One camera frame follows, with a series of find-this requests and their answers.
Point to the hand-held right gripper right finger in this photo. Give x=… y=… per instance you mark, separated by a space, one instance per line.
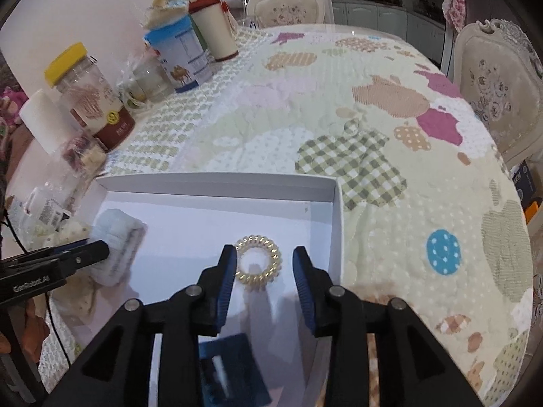
x=303 y=292

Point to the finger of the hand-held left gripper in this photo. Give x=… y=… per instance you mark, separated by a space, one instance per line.
x=87 y=256
x=70 y=246

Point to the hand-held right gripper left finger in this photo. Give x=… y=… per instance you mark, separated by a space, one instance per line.
x=227 y=292

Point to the light blue fluffy scrunchie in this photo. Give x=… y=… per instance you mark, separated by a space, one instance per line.
x=121 y=235

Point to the blue hair claw clip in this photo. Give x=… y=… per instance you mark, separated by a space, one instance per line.
x=237 y=347

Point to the white cardboard tray box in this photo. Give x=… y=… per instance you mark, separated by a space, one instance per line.
x=191 y=216

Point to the person's left hand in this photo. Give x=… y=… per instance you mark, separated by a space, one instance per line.
x=37 y=326

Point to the white paper towel roll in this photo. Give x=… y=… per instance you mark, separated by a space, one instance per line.
x=40 y=118

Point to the clear jar with yellow lid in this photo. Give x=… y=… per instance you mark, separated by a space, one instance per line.
x=97 y=106

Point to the small empty glass jar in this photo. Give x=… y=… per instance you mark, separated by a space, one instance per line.
x=155 y=80

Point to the blue milk powder can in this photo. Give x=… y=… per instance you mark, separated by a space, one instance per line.
x=186 y=59

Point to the dark blue cardboard box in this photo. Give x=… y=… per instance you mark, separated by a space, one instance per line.
x=522 y=182

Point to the wrapped plastic food package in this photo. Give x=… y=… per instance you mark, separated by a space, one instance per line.
x=167 y=15

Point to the cream canister with red lid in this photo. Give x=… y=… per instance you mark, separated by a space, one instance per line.
x=214 y=29

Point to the white carved floral chair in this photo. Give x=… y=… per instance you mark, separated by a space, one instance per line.
x=496 y=89
x=284 y=6

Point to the white kitchen cabinets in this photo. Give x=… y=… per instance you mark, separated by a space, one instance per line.
x=382 y=21

